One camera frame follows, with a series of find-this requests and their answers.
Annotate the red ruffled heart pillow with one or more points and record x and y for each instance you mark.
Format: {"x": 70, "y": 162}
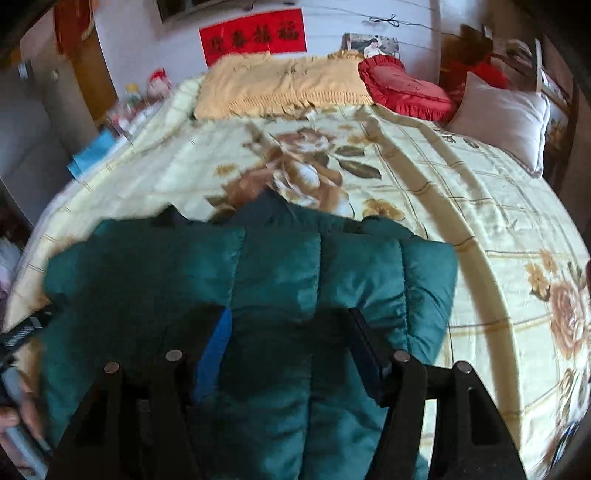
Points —
{"x": 406, "y": 87}

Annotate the white pillow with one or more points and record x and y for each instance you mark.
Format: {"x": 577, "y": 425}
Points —
{"x": 503, "y": 120}

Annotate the wooden headboard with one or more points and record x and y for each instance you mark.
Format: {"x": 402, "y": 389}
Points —
{"x": 561, "y": 115}

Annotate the dark wooden cabinet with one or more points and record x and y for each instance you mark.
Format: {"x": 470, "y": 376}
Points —
{"x": 11, "y": 226}

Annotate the red cloth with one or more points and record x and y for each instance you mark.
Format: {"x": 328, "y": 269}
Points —
{"x": 489, "y": 74}

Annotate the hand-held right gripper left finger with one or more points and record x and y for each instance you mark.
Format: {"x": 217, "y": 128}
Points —
{"x": 212, "y": 360}

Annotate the orange folded blanket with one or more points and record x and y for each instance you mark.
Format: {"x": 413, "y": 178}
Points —
{"x": 277, "y": 83}

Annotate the light blue box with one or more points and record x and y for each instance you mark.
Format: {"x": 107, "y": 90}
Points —
{"x": 92, "y": 152}

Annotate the dark green puffer jacket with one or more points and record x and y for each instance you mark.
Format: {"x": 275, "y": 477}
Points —
{"x": 277, "y": 277}

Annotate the clear plastic jar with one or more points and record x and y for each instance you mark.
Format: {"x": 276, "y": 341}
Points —
{"x": 133, "y": 94}

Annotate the dark wall frame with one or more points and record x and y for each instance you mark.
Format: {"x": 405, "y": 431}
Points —
{"x": 184, "y": 7}

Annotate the red wall banner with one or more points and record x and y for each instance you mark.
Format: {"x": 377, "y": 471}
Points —
{"x": 254, "y": 37}

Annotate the person's left hand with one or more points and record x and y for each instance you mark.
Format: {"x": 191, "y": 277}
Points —
{"x": 9, "y": 419}

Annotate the red door hanging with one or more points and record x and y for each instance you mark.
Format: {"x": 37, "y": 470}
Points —
{"x": 74, "y": 23}

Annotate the wall photo poster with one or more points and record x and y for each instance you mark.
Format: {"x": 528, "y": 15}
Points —
{"x": 369, "y": 46}

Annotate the wooden door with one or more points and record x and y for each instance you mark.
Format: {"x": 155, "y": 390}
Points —
{"x": 97, "y": 83}

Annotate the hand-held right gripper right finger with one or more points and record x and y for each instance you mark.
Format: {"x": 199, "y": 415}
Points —
{"x": 369, "y": 360}

